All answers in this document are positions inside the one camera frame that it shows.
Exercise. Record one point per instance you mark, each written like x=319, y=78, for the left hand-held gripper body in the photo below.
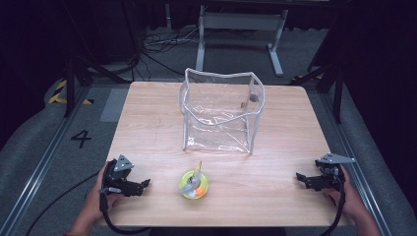
x=115, y=175

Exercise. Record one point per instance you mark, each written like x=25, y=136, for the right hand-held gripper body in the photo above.
x=331, y=173

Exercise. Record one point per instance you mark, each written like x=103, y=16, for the clear plastic zipper bag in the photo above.
x=223, y=111

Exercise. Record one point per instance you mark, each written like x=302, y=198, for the person's right hand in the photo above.
x=350, y=200

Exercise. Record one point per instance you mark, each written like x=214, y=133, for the person's left hand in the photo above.
x=95, y=203

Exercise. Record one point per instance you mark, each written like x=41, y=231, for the black tripod stand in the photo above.
x=334, y=82
x=77, y=72

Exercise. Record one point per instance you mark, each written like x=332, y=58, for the yellow black hazard tape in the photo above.
x=60, y=93

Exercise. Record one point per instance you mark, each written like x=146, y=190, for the metal floor rail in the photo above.
x=39, y=167
x=357, y=154

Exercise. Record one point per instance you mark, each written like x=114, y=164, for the white metal table frame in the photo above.
x=241, y=23

